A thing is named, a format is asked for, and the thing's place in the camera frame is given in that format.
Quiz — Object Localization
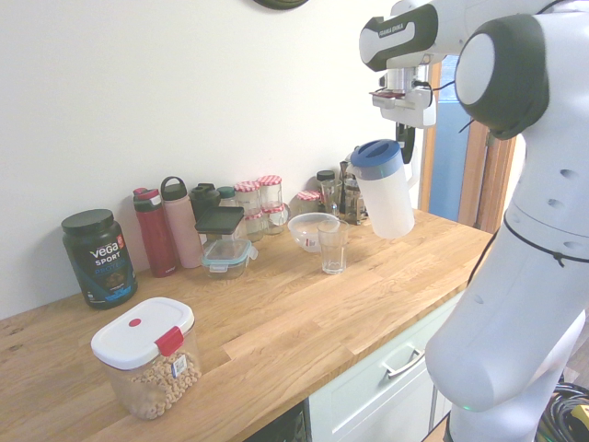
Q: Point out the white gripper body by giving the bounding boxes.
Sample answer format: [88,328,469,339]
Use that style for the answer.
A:
[370,87,437,129]

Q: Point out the translucent pitcher with blue lid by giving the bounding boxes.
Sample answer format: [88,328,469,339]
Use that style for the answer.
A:
[345,124,422,239]

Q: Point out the pink water bottle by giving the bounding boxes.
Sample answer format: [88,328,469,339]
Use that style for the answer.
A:
[160,176,203,270]

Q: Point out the dark red water bottle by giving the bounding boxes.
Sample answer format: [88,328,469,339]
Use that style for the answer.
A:
[133,186,179,279]

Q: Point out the glass French press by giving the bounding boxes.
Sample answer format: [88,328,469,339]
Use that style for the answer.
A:
[342,160,369,226]

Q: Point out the jar with black lid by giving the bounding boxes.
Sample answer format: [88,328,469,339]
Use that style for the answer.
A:
[316,169,337,194]

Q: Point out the jar with red gingham lid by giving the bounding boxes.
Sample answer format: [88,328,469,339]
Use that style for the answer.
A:
[260,203,287,237]
[256,174,283,209]
[295,190,322,216]
[243,210,266,243]
[234,180,262,215]

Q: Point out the clear faceted drinking glass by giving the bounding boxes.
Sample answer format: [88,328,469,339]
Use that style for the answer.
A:
[317,218,350,276]

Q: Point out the white plastic bowl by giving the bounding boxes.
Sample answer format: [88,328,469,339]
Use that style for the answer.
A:
[287,212,350,254]

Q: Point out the clear container with dark lid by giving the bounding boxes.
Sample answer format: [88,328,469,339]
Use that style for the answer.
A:
[194,205,246,252]

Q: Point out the black shaker bottle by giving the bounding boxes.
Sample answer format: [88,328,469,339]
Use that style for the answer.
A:
[189,182,222,223]

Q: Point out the glass container with teal lid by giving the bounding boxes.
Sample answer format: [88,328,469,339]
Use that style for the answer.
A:
[200,238,258,280]

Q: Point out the pale green cabinet drawer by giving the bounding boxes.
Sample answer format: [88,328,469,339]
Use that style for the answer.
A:
[307,289,466,442]

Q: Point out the black built-in appliance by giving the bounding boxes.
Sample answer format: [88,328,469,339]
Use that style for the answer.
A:
[243,398,312,442]

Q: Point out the yellow black box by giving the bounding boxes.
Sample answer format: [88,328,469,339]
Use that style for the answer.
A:
[568,403,589,434]

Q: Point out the black Vega protein tub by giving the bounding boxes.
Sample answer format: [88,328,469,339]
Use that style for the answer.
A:
[61,208,139,310]

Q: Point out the cereal container with white lid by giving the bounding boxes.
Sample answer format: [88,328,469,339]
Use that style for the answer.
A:
[90,297,204,421]

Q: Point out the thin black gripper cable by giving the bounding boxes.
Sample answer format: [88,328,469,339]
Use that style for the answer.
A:
[411,77,489,139]

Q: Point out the wooden door frame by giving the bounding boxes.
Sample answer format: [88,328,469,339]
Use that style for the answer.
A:
[418,59,516,231]

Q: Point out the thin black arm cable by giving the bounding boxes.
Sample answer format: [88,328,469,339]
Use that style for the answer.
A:
[468,209,589,296]

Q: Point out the black round wall object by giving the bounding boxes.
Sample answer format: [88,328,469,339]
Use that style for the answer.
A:
[251,0,310,9]

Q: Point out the metal drawer handle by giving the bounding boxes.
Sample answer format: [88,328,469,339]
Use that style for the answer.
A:
[381,347,424,379]

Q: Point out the coiled black cable bundle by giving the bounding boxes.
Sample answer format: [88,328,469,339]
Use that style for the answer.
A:
[536,386,589,442]

